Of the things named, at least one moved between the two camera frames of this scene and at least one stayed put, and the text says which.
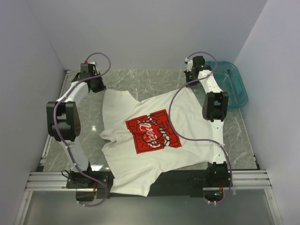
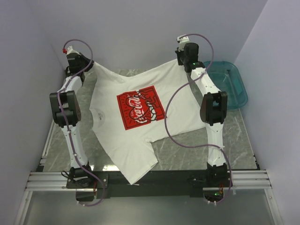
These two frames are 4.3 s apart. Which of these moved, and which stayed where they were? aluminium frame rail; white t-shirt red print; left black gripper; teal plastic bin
Moved: white t-shirt red print; left black gripper
Stayed: teal plastic bin; aluminium frame rail
